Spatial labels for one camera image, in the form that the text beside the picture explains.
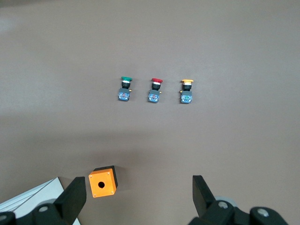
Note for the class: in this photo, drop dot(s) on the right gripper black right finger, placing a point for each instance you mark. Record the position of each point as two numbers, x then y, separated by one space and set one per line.
206 206

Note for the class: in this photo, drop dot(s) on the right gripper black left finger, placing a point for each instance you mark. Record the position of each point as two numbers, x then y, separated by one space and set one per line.
70 201

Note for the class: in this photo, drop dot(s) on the green mushroom push button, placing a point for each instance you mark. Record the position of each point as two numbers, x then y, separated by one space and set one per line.
124 93

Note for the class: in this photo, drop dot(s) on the white drawer cabinet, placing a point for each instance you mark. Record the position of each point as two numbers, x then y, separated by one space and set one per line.
35 197

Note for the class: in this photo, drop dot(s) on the red mushroom push button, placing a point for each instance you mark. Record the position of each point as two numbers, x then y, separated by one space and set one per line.
154 95

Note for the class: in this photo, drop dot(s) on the orange button enclosure box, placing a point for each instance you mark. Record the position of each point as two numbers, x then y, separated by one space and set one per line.
103 185

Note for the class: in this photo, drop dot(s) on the yellow mushroom push button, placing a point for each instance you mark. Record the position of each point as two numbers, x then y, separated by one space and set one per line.
186 96

